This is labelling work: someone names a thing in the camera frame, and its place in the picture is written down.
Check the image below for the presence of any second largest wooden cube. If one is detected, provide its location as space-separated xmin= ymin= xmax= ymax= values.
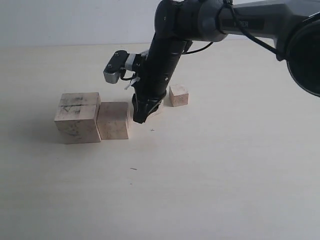
xmin=97 ymin=101 xmax=130 ymax=140

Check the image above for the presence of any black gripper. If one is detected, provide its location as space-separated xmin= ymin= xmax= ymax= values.
xmin=131 ymin=37 xmax=187 ymax=124

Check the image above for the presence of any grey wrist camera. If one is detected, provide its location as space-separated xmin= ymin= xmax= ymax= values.
xmin=103 ymin=50 xmax=136 ymax=84

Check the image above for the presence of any smallest wooden cube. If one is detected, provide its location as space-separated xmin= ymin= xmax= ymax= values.
xmin=169 ymin=84 xmax=189 ymax=107

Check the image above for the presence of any third largest wooden cube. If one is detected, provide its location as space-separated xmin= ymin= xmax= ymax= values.
xmin=148 ymin=100 xmax=164 ymax=118

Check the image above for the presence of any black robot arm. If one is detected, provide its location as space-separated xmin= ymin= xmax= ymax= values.
xmin=132 ymin=0 xmax=320 ymax=124

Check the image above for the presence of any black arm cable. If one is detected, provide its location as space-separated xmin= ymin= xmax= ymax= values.
xmin=182 ymin=0 xmax=320 ymax=62

